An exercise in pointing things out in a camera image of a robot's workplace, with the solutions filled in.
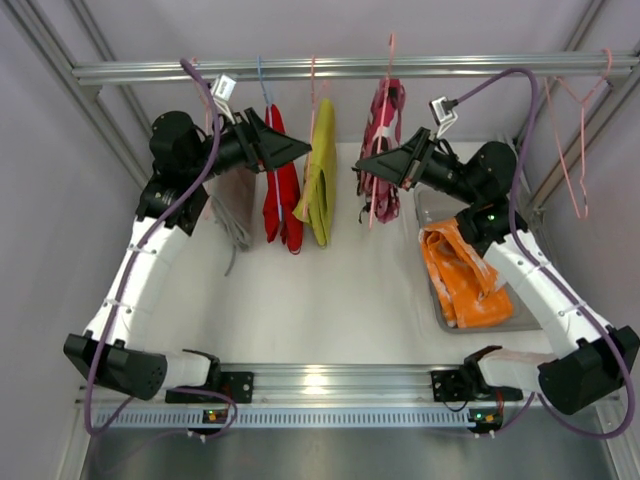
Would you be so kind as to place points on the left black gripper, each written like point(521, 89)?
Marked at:
point(254, 141)

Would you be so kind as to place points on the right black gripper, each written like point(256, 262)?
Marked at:
point(423, 158)

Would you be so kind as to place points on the pink hanger with patterned trousers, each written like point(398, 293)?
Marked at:
point(380, 129)

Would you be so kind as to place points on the pink patterned trousers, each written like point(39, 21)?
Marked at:
point(387, 202)

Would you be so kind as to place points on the orange white trousers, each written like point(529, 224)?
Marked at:
point(466, 285)

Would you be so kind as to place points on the pink hanger with orange trousers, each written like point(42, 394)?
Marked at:
point(583, 101)

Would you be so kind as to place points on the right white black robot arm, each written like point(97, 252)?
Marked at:
point(590, 358)

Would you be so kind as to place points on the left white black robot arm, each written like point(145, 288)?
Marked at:
point(111, 352)

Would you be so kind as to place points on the red trousers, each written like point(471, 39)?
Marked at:
point(282, 197)

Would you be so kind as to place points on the pink hanger with yellow trousers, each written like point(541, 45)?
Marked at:
point(316, 95)

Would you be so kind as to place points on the grey trousers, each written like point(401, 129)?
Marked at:
point(232, 200)

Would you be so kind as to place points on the yellow green trousers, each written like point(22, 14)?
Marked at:
point(316, 206)

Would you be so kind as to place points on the pink hanger far left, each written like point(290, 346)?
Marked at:
point(208, 210)

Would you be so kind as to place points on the clear plastic bin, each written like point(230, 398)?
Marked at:
point(432, 207)

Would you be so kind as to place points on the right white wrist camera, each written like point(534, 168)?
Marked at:
point(443, 112)

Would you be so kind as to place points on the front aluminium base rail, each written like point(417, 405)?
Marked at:
point(340, 382)

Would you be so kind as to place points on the right aluminium frame post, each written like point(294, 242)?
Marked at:
point(574, 112)

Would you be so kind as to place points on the aluminium frame post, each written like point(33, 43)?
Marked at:
point(574, 112)
point(69, 177)

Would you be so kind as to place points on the aluminium hanging rail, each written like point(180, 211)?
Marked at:
point(575, 63)

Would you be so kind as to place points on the left aluminium frame post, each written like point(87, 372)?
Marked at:
point(69, 177)

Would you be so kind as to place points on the slotted grey cable duct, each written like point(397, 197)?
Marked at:
point(287, 418)

